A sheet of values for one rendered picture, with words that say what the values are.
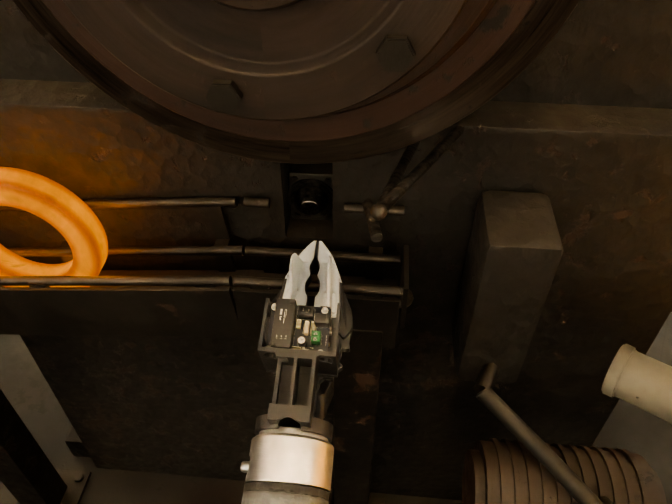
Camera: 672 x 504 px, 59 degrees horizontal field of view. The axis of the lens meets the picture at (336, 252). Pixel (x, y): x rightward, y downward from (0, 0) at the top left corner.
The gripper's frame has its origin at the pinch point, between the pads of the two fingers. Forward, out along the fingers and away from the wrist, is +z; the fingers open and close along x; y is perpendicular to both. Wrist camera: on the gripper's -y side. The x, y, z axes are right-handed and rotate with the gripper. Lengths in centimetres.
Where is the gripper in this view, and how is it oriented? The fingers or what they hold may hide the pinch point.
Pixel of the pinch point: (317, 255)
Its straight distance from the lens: 65.1
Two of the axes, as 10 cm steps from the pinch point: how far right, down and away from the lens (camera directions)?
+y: -0.3, -4.8, -8.8
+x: -10.0, -0.6, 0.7
